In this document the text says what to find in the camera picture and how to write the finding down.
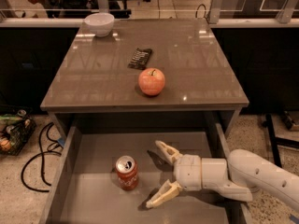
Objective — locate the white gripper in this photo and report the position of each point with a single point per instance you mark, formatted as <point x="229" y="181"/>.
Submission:
<point x="188" y="172"/>

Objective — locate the red coke can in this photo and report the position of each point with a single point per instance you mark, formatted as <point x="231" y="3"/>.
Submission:
<point x="126" y="169"/>

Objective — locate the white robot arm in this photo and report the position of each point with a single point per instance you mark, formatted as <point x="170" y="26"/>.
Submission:
<point x="238" y="177"/>

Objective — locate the open grey top drawer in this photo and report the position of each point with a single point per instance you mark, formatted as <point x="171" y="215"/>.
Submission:
<point x="86" y="190"/>

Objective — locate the grey counter cabinet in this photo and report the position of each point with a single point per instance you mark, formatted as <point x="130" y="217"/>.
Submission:
<point x="94" y="77"/>

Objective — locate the red apple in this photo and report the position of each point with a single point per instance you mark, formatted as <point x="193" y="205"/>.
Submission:
<point x="151" y="81"/>

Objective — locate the black stand with caster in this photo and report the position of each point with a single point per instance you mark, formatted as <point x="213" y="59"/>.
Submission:
<point x="275" y="141"/>

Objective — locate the dark snack bar wrapper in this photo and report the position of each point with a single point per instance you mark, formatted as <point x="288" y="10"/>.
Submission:
<point x="140" y="59"/>

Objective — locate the white bowl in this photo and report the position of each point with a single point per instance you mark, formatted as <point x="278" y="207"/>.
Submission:
<point x="100" y="24"/>

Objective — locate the black office chair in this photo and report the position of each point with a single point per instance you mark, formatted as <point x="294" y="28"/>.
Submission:
<point x="74" y="9"/>

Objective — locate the black wire basket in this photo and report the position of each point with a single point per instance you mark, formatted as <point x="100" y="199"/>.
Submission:
<point x="15" y="131"/>

